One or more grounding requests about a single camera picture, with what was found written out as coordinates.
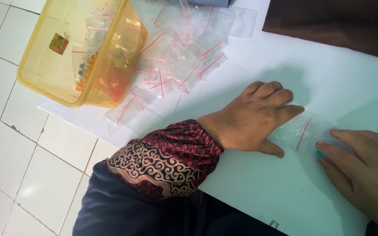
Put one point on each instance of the person's right hand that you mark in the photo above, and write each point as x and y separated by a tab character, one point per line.
372	177

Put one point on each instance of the person's left hand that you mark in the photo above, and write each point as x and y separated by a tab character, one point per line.
244	123

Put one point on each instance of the small clear zip bag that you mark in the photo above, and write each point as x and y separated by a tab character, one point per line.
295	132

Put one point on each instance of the teal bead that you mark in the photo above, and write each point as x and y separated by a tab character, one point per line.
320	153

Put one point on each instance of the pile of clear zip bags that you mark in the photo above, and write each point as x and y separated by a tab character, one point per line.
179	52

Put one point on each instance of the dark brown cloth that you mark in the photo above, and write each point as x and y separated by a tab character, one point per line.
336	24

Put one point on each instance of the person's dark blue clothing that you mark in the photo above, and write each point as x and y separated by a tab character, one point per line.
136	213

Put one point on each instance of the clear bag of orange beads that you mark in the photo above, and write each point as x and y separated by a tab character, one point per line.
85	72

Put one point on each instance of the yellow plastic container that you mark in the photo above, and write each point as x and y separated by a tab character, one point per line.
61	65

